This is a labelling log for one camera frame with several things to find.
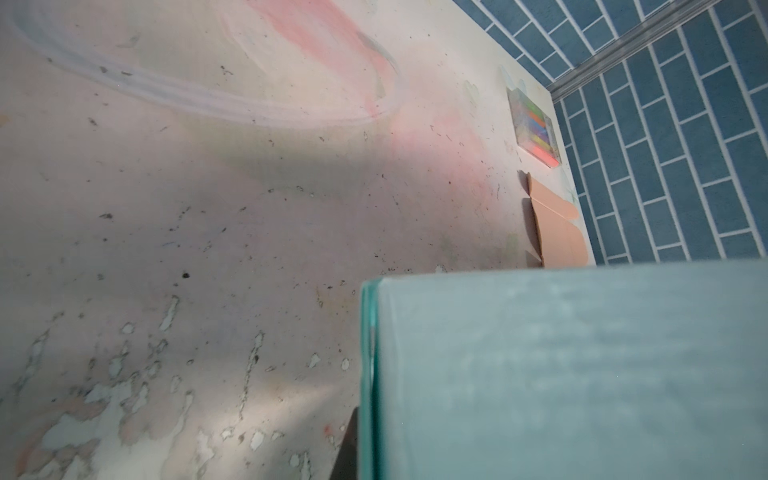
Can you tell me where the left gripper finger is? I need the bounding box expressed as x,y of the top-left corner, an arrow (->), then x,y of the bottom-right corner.
329,407 -> 359,480

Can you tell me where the light blue paper box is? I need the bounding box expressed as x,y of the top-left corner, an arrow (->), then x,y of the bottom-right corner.
357,260 -> 767,479

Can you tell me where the pink flat paper box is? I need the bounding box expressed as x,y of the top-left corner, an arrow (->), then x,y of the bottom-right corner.
526,173 -> 590,269

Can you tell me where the pack of coloured markers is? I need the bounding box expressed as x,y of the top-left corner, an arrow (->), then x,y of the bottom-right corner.
507,89 -> 561,168

